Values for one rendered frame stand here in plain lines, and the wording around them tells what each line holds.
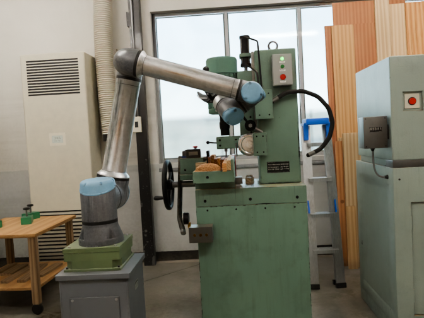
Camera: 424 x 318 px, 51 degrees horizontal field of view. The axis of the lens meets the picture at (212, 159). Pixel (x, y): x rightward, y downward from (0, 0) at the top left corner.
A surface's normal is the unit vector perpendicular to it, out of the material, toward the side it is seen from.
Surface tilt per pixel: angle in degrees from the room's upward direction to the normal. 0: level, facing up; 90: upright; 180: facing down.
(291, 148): 90
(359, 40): 87
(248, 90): 91
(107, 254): 90
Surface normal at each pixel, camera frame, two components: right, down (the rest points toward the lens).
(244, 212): -0.07, 0.06
